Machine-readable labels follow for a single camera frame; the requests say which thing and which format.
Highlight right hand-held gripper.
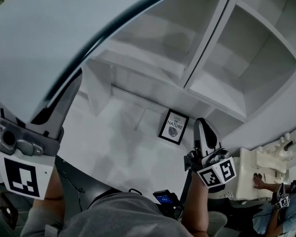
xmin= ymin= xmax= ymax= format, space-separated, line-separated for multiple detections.
xmin=184 ymin=118 xmax=237 ymax=193

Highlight black cable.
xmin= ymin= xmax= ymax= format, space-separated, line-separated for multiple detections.
xmin=56 ymin=169 xmax=86 ymax=212

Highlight white ornate vanity table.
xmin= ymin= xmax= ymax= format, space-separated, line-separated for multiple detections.
xmin=219 ymin=126 xmax=296 ymax=202

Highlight black device with blue screen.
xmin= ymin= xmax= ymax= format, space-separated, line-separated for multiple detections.
xmin=152 ymin=189 xmax=185 ymax=219

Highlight person's right forearm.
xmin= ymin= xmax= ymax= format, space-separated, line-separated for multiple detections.
xmin=181 ymin=169 xmax=211 ymax=237

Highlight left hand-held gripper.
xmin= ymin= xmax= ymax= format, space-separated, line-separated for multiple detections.
xmin=0 ymin=67 xmax=83 ymax=201

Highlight white shelving unit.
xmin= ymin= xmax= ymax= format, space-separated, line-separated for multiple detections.
xmin=81 ymin=0 xmax=296 ymax=144

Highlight person's grey shirt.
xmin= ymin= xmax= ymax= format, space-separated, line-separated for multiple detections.
xmin=21 ymin=191 xmax=195 ymax=237

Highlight person's black shorts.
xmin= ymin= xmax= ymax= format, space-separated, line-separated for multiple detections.
xmin=87 ymin=188 xmax=143 ymax=207

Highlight dark brown square panel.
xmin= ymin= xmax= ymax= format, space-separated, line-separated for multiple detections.
xmin=0 ymin=193 xmax=19 ymax=231

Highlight person's left forearm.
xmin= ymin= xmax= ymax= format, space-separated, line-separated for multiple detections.
xmin=24 ymin=166 xmax=65 ymax=222

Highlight black framed picture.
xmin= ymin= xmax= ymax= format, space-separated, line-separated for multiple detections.
xmin=158 ymin=109 xmax=190 ymax=146

